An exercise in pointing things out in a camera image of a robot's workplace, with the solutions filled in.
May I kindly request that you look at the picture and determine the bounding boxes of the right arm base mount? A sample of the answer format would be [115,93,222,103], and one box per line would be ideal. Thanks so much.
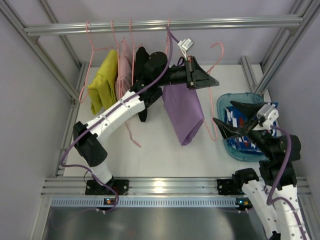
[216,178,245,196]

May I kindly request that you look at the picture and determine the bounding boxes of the pink hanger of black trousers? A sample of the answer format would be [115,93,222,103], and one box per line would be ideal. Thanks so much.
[128,18,143,83]

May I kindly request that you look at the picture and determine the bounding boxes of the pink hanger of blue trousers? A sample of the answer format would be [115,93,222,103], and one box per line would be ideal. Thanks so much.
[164,17,171,57]

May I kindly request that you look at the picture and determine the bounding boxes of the black trousers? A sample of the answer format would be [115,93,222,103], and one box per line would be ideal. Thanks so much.
[133,46,150,122]

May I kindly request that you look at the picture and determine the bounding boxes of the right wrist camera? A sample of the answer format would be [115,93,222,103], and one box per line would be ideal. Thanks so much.
[253,104,279,131]

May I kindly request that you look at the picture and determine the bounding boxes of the grey slotted cable duct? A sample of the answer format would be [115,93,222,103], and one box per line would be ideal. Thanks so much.
[51,196,252,208]

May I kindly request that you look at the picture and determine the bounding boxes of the aluminium front rail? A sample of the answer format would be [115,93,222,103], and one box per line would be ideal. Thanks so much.
[41,175,312,200]

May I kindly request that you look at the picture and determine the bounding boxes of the pink hanger of yellow trousers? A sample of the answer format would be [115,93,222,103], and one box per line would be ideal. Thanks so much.
[79,20,114,104]

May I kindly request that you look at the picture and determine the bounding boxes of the pink hanger of purple trousers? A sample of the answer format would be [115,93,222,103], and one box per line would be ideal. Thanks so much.
[203,41,225,142]

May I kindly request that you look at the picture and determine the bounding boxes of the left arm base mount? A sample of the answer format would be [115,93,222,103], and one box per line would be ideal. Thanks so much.
[85,179,130,196]

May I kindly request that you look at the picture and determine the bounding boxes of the pink trousers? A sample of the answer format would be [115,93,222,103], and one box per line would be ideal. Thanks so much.
[114,36,142,148]

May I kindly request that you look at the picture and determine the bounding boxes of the yellow trousers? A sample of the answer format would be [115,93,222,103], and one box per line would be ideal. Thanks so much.
[87,49,118,115]

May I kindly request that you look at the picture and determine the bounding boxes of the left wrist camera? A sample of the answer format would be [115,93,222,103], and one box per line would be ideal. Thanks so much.
[177,38,194,60]

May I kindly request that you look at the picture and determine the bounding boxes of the aluminium hanging rail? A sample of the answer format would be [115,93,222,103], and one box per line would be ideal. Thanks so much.
[24,14,303,36]

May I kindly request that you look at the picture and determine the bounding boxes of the teal plastic bin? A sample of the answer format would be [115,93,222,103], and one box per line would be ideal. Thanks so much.
[216,92,268,162]

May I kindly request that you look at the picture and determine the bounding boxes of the blue patterned trousers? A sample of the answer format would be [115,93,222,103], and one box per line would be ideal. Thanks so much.
[224,105,263,155]

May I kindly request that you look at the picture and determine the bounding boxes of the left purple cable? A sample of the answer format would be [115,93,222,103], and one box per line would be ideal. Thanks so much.
[59,25,181,213]

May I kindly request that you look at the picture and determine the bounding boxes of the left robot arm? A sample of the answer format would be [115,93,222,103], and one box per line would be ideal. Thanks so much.
[73,47,220,195]

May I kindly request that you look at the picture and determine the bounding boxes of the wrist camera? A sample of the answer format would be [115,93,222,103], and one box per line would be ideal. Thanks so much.
[253,104,279,131]
[177,38,194,60]

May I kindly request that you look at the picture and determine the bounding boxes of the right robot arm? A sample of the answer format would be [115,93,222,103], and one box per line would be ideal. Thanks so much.
[213,100,310,240]

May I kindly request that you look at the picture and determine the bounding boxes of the purple trousers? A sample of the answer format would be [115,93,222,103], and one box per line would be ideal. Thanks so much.
[162,84,204,146]

